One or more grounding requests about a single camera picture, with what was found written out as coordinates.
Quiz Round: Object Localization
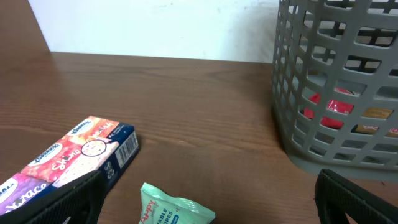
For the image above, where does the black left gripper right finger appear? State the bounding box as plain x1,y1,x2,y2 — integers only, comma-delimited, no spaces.
315,169,397,224

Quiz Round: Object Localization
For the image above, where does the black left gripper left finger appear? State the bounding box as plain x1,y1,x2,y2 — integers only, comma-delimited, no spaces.
1,170,106,224

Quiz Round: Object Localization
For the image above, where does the orange and tan cracker pack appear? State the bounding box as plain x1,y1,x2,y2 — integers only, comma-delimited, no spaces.
301,88,397,138

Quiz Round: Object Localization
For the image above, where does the mint green wipes pack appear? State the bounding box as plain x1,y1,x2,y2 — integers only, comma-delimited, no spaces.
139,183,216,224

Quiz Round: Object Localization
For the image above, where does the Kleenex tissue multipack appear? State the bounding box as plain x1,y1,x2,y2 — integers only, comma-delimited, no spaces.
1,116,139,214

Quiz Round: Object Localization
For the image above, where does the grey plastic slotted basket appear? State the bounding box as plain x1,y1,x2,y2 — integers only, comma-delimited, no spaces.
272,0,397,182

